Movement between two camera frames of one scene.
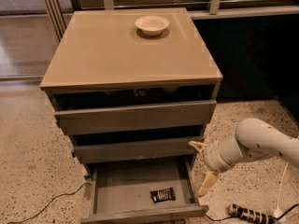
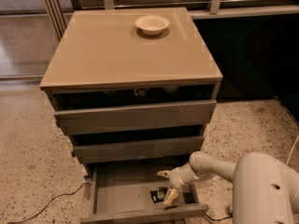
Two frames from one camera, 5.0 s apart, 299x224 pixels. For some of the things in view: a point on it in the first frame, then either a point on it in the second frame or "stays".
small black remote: (162, 195) stays
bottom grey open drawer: (121, 190) stays
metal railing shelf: (202, 1) stays
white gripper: (212, 158) -> (176, 178)
